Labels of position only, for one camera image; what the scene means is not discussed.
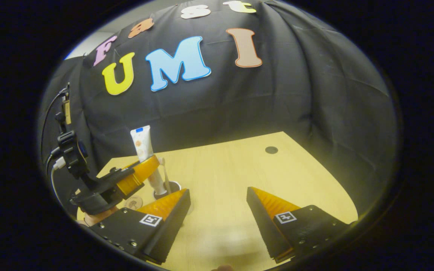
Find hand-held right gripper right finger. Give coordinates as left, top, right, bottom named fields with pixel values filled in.
left=246, top=186, right=353, bottom=263

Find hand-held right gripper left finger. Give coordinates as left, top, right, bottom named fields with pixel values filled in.
left=89, top=188, right=191, bottom=265

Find clear toothbrush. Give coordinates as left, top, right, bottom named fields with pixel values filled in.
left=161, top=157, right=172, bottom=195

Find white toothpaste tube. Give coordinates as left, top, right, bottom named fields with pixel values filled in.
left=130, top=125, right=168, bottom=196

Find white cup with wooden handle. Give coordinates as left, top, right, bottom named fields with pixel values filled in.
left=153, top=181, right=183, bottom=200

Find wooden desktop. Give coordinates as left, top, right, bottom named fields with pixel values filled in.
left=77, top=131, right=359, bottom=271

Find black backdrop cloth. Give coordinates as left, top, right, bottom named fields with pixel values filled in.
left=38, top=0, right=397, bottom=226

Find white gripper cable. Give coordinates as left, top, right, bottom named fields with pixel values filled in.
left=50, top=157, right=67, bottom=204

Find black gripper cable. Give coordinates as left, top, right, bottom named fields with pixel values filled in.
left=40, top=88, right=69, bottom=168

